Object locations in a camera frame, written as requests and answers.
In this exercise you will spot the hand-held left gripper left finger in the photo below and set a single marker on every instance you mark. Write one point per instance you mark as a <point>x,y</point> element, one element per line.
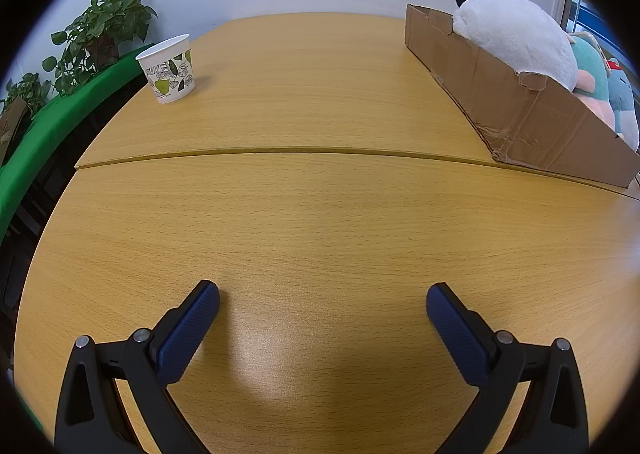
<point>187,334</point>

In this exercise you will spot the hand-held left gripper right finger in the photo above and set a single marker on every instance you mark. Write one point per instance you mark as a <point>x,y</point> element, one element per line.
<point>457,334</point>

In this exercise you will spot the long cardboard box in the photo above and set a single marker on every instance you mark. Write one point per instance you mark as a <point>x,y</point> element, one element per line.
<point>525,103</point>

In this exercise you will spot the dark chair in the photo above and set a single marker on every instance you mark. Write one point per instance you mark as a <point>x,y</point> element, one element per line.
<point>47,184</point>

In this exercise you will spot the leaf print paper cup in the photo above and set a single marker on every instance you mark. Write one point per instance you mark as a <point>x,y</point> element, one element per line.
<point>167,68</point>

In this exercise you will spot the small brown cardboard box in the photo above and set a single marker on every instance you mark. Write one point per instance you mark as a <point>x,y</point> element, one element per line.
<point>11,121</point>

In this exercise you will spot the blue green plush toy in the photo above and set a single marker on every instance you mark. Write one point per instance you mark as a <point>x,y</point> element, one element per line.
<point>622,98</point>

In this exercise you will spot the small potted green plant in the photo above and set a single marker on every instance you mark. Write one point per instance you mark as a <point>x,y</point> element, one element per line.
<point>27,93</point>

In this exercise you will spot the pastel pink teal plush toy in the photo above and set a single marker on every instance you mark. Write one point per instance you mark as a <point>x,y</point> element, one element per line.
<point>590,68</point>

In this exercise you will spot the white panda plush toy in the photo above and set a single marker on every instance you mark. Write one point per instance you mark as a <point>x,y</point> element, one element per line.
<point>515,33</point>

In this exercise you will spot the large potted green plant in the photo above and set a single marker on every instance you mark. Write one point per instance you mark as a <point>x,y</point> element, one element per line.
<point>107,28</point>

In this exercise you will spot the glass window with blue band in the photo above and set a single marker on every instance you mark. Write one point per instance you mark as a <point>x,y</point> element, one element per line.
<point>575,3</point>

